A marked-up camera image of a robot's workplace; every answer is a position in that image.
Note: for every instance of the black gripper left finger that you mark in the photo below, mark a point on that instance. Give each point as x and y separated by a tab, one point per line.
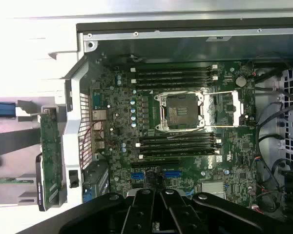
141	212

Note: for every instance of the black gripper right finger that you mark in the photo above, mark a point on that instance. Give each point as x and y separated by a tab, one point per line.
175	214

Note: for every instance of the silver chipset heatsink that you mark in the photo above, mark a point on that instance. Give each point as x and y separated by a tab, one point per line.
213	189

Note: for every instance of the long black expansion slot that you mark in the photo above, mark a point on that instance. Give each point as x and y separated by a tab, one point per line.
141	163

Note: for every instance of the black RAM slot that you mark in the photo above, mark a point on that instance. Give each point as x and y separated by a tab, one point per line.
173	80
173	69
175	142
141	156
175	137
173	85
175	148
173	74

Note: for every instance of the green motherboard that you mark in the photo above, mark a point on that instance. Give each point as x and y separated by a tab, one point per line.
127	114

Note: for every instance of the CPU socket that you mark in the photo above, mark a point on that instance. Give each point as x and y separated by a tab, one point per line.
180	112

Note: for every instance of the silver socket cover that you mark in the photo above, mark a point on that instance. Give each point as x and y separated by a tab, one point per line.
236	104

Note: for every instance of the green RAM stick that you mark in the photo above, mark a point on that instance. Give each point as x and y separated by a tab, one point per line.
5	181

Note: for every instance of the round coin battery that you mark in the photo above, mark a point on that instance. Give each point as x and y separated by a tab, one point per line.
240	81

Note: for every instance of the grey plastic parts rack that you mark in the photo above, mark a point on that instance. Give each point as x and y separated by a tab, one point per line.
5	139

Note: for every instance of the dark grey open PC case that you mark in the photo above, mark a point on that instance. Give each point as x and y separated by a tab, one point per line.
161	46

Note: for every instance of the black chassis switch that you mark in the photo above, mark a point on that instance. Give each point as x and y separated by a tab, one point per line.
73	175

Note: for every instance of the hard disk with blue bracket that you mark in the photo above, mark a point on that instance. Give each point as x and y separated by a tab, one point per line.
2	109

